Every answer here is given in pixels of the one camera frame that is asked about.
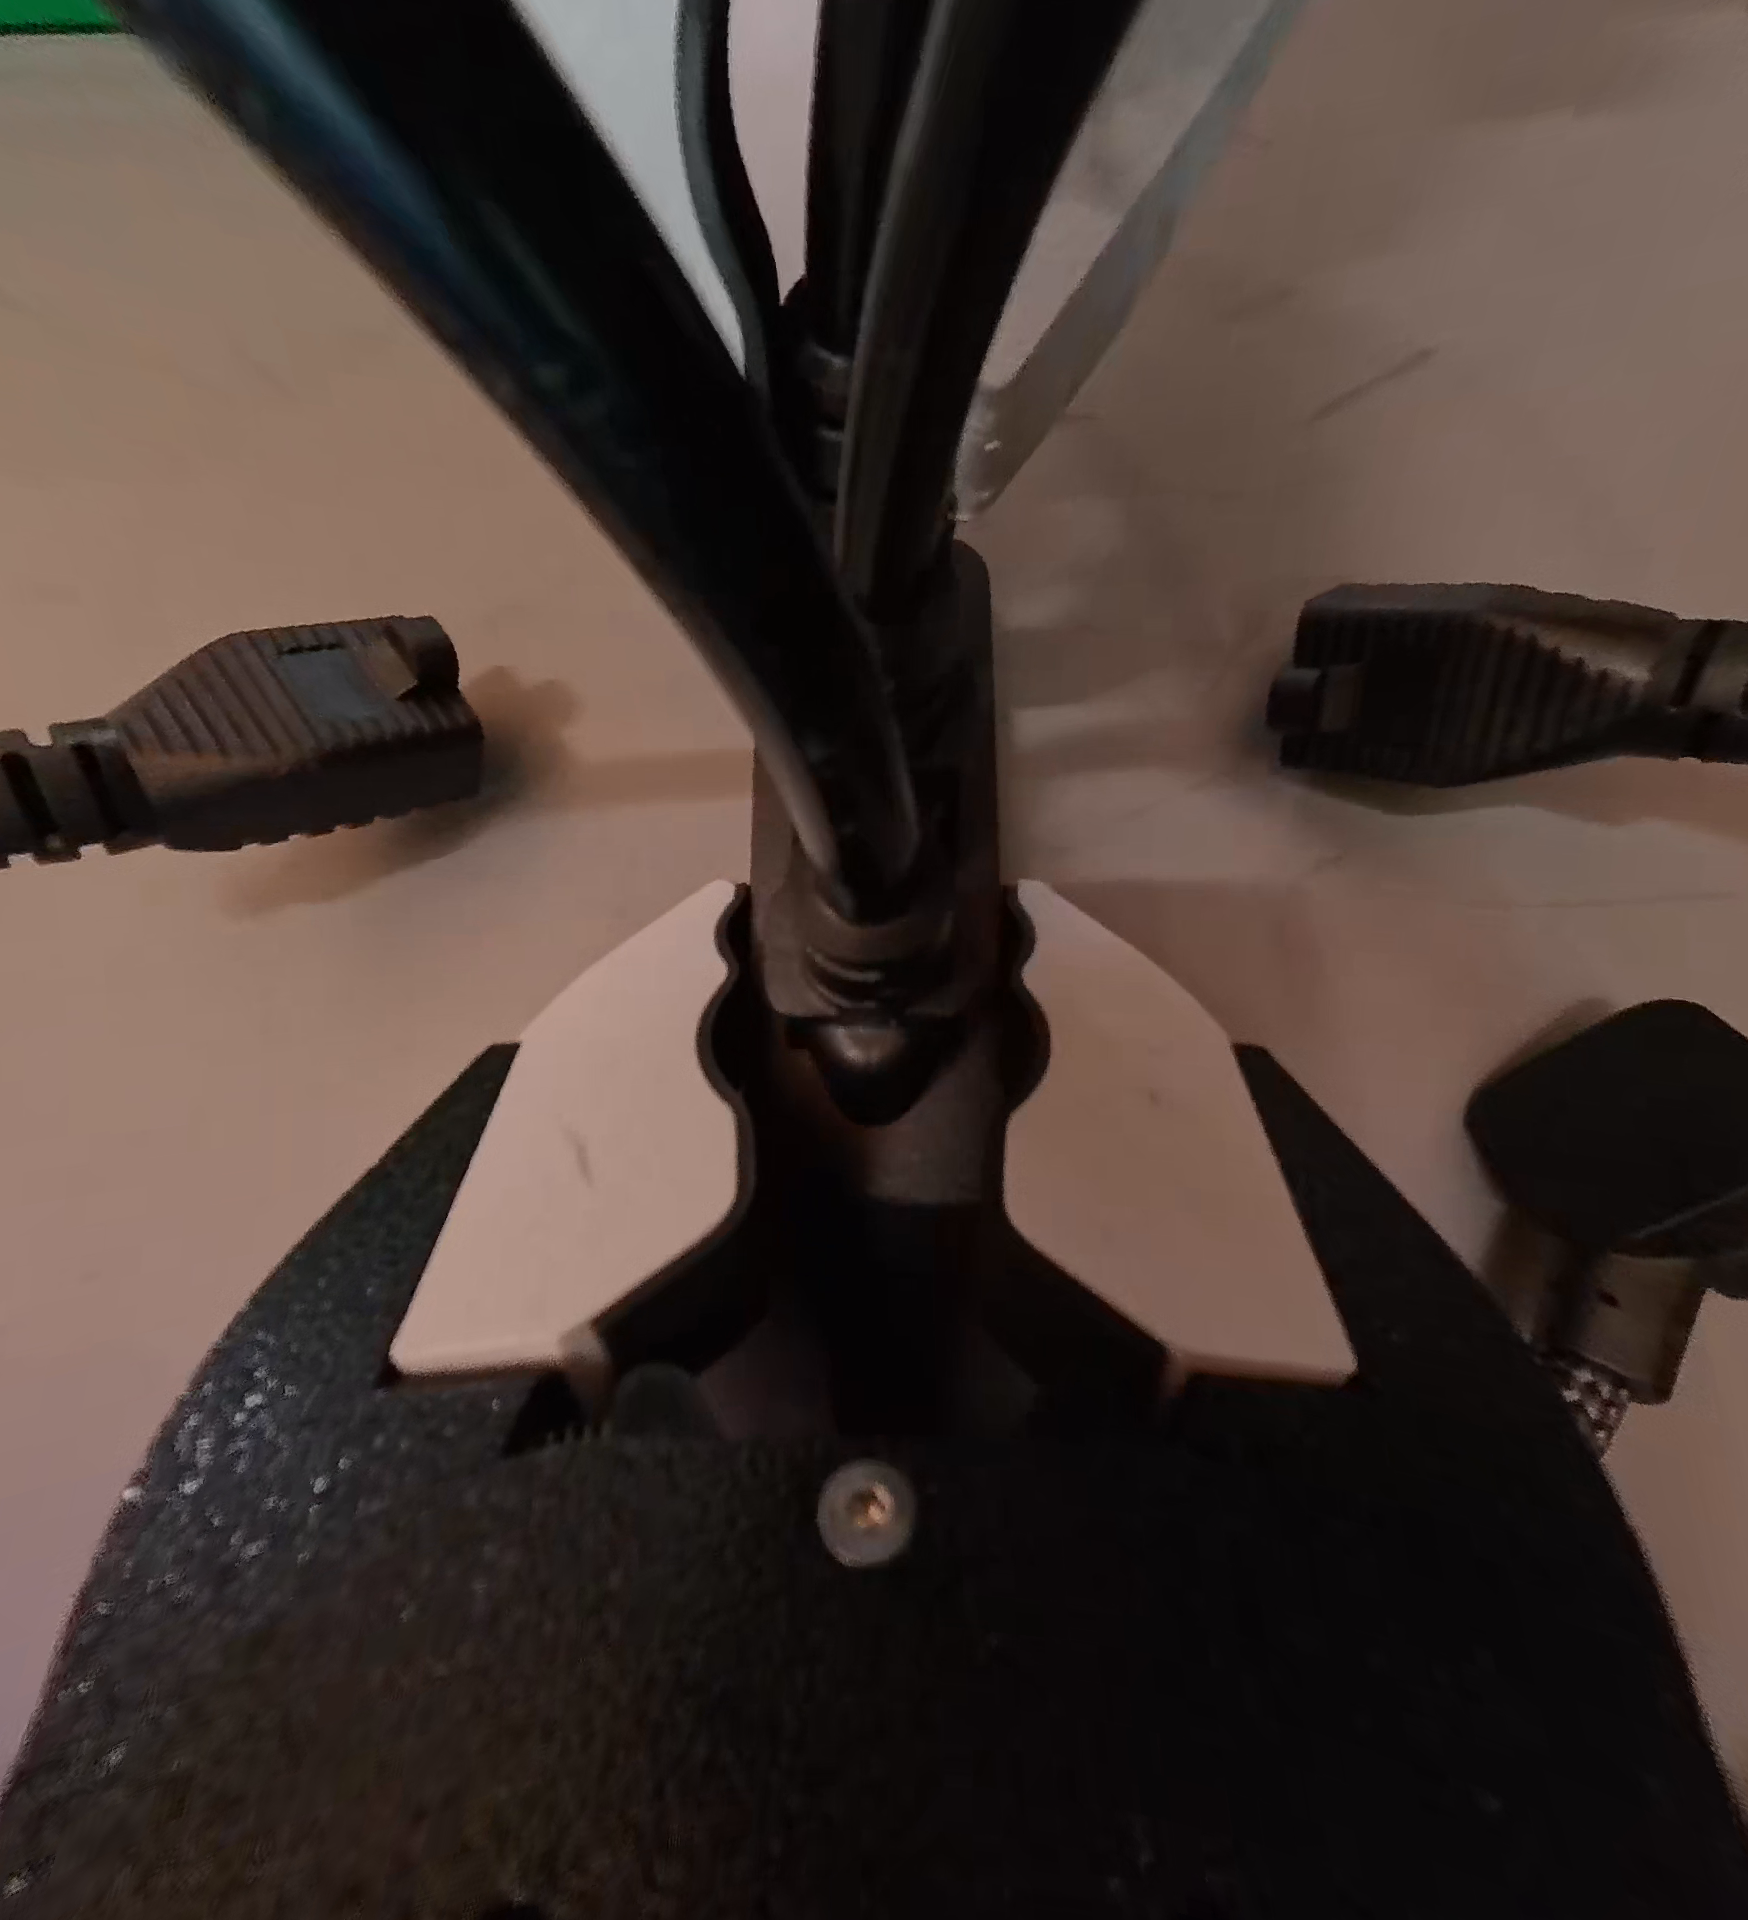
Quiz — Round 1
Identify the thick black power cable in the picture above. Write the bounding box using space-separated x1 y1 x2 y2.
100 0 921 933

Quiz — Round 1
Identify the black angled plug braided cable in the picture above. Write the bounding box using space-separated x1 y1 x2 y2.
1463 998 1748 1456

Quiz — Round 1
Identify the ribbed black plug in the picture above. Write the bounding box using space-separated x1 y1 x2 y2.
1264 583 1748 790
0 612 489 874

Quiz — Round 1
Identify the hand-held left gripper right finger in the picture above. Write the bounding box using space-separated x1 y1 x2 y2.
986 878 1364 1388

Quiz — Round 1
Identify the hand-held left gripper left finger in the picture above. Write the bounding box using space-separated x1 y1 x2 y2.
383 878 777 1388

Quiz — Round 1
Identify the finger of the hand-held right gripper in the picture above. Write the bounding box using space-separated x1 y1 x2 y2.
952 0 1309 520
536 0 777 406

